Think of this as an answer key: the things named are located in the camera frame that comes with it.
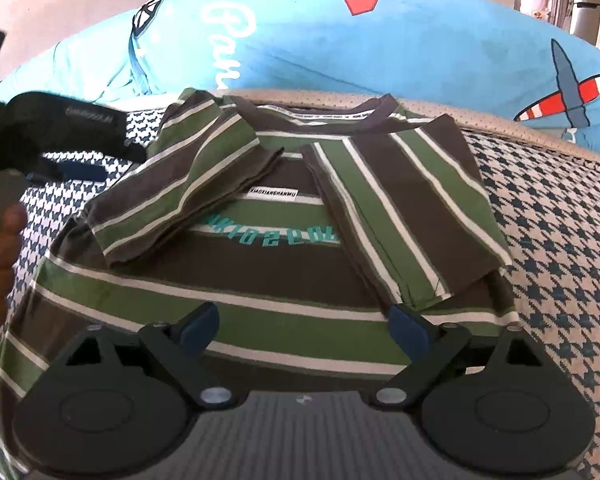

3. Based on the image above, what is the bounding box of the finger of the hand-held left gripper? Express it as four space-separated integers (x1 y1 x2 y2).
27 161 106 183

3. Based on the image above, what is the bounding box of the houndstooth sofa seat cover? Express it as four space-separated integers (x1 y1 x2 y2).
0 87 600 480

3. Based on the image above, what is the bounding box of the green brown striped shirt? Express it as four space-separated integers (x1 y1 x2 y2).
0 87 525 480

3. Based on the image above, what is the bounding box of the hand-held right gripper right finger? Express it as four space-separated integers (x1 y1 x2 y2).
369 305 552 407

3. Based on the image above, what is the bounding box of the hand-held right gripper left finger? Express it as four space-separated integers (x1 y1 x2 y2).
66 302 241 406

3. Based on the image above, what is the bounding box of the blue cushion with plane print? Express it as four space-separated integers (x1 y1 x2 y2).
140 0 600 162

